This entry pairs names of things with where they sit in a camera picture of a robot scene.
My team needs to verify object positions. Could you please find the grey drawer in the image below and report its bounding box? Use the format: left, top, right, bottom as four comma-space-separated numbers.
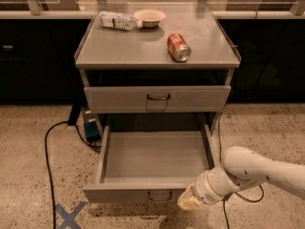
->
84, 86, 231, 114
83, 126, 220, 203

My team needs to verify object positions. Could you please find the grey metal drawer cabinet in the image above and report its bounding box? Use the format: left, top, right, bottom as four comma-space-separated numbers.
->
75, 3, 240, 131

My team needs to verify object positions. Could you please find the blue power box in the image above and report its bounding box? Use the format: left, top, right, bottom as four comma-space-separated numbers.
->
82, 106, 101, 142

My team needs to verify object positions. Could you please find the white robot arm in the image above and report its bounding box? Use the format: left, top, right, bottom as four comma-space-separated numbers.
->
177, 146, 305, 210

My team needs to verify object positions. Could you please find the black cable on right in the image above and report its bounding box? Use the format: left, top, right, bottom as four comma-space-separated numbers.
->
216, 111, 265, 229

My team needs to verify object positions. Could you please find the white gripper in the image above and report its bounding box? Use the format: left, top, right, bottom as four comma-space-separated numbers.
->
177, 167, 235, 210

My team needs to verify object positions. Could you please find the beige shallow bowl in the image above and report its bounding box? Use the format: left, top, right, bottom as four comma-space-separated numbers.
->
133, 9, 166, 28

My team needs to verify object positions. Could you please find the blue tape cross mark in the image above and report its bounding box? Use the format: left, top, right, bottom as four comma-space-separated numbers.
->
55, 201, 87, 229

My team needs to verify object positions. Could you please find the red soda can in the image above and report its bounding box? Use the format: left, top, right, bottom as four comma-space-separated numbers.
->
167, 33, 192, 62

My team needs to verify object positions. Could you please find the clear plastic water bottle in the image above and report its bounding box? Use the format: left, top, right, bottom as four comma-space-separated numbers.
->
98, 10, 143, 31

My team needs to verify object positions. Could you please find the dark counter with cabinets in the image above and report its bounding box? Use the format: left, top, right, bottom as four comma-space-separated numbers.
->
0, 18, 305, 104

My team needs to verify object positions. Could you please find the black cable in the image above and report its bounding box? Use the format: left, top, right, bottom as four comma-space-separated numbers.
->
216, 111, 265, 229
43, 120, 103, 229

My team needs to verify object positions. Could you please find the black cable on left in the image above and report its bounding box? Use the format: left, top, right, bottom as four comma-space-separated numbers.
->
43, 120, 103, 229

